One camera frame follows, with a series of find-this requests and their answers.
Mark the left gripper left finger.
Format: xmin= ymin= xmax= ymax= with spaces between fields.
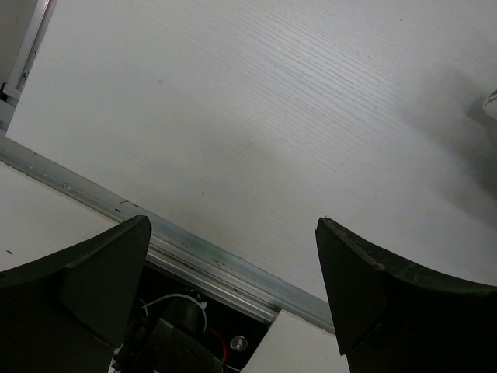
xmin=1 ymin=215 xmax=151 ymax=372

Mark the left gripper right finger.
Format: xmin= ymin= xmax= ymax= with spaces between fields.
xmin=315 ymin=218 xmax=496 ymax=372

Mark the clear bottle green label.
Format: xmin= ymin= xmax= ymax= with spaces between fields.
xmin=482 ymin=90 xmax=497 ymax=119

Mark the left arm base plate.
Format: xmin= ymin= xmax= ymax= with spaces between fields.
xmin=110 ymin=263 xmax=269 ymax=372

